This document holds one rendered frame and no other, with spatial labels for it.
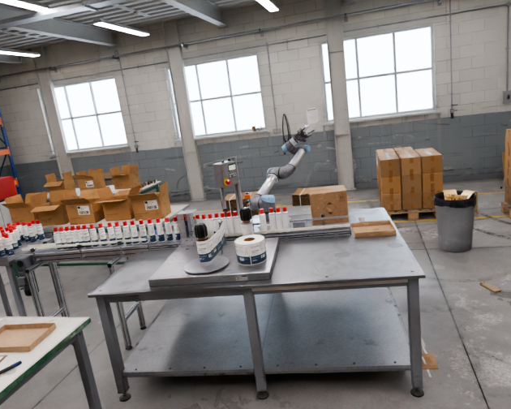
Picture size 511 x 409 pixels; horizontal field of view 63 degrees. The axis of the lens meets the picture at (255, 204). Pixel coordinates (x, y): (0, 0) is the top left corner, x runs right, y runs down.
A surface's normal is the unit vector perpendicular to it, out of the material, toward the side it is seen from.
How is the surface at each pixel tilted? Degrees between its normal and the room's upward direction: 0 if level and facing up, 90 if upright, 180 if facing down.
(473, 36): 90
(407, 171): 91
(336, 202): 90
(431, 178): 89
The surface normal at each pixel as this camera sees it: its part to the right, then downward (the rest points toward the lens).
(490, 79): -0.24, 0.25
